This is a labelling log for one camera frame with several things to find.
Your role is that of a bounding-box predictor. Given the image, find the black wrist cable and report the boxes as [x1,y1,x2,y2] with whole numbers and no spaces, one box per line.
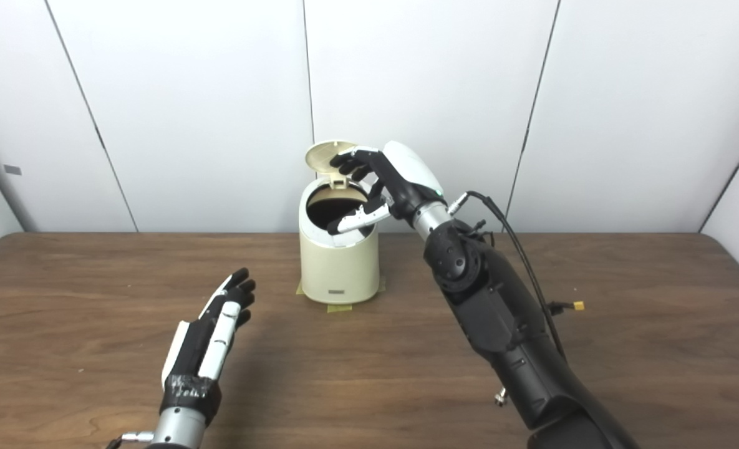
[106,430,155,449]
[447,190,574,359]

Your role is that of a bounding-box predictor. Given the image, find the cream-colored round bin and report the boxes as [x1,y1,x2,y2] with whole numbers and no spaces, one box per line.
[299,178,380,305]

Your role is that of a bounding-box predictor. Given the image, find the cream round bin lid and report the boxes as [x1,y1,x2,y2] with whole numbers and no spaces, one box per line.
[305,140,360,188]

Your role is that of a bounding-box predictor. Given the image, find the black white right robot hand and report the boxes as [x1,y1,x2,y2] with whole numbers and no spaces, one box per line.
[327,141,448,236]

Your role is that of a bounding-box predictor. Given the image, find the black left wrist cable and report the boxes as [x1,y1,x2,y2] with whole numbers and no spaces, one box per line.
[106,430,155,449]

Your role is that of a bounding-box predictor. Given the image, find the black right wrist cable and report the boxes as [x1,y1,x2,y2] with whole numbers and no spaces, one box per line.
[447,190,574,359]

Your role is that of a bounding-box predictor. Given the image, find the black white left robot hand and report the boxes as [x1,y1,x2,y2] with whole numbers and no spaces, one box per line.
[159,268,256,425]

